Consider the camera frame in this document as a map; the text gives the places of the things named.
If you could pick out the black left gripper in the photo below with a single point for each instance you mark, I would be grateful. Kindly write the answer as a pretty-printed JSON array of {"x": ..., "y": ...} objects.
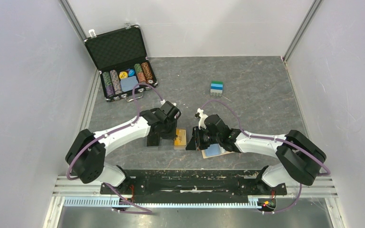
[{"x": 171, "y": 135}]

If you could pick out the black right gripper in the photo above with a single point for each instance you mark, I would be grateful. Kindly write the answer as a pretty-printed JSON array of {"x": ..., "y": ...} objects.
[{"x": 200, "y": 146}]

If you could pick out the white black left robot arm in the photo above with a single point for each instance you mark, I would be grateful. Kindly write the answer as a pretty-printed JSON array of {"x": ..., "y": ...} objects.
[{"x": 87, "y": 154}]

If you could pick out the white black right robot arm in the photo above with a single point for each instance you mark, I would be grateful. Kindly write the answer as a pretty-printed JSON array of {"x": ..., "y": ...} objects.
[{"x": 300, "y": 159}]

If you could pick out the black VIP card stack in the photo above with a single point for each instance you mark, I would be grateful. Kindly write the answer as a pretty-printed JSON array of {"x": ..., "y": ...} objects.
[{"x": 153, "y": 140}]

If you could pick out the clear acrylic card tray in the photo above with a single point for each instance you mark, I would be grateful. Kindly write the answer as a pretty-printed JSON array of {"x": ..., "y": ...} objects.
[{"x": 164, "y": 144}]

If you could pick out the blue green block stack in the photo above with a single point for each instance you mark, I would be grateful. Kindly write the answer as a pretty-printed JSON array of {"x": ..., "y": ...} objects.
[{"x": 216, "y": 88}]

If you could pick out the black poker chip case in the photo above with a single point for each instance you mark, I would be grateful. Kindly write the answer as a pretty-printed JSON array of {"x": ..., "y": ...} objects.
[{"x": 122, "y": 61}]

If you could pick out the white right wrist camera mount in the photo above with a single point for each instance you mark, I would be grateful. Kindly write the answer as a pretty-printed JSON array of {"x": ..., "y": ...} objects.
[{"x": 201, "y": 116}]

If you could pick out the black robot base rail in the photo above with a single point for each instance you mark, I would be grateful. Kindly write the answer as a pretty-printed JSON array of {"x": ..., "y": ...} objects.
[{"x": 196, "y": 186}]

